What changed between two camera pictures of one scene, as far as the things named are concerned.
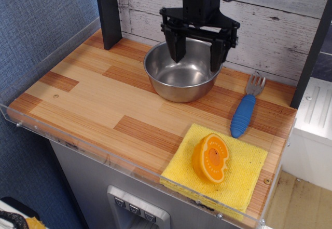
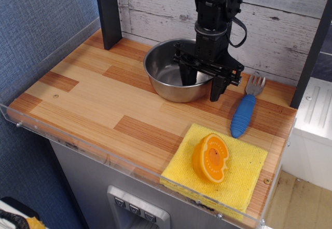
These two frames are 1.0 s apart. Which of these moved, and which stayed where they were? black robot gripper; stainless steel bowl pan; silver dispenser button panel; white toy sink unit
Moved: black robot gripper
Stayed: white toy sink unit; silver dispenser button panel; stainless steel bowl pan
